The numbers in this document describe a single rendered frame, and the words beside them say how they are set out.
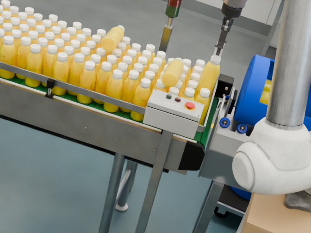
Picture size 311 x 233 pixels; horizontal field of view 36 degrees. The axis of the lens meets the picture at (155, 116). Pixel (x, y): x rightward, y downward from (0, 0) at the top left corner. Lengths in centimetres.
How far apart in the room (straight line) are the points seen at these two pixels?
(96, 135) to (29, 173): 102
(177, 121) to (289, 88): 59
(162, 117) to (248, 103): 36
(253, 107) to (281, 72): 64
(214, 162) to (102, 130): 50
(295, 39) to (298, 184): 40
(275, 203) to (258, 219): 10
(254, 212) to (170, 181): 166
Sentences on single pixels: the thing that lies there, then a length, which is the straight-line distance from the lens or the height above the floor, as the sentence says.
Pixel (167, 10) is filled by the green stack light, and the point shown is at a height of 118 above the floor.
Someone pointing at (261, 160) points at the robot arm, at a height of 129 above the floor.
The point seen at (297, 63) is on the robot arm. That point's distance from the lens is 127.
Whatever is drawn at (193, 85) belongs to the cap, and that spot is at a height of 108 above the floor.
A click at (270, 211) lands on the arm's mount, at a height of 107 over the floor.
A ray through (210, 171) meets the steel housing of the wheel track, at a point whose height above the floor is 69.
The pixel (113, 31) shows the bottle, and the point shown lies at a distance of 208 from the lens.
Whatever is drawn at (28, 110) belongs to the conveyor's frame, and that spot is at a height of 81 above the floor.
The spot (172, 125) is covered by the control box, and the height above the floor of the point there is 103.
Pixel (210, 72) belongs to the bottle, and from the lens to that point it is 194.
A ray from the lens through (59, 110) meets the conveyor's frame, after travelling 204.
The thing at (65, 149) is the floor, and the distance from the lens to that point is 318.
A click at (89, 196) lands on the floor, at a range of 288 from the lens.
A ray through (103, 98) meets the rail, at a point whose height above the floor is 97.
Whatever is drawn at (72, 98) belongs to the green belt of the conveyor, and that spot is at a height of 90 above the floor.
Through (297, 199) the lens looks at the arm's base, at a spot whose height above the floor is 110.
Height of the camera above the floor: 203
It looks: 34 degrees down
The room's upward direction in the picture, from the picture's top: 14 degrees clockwise
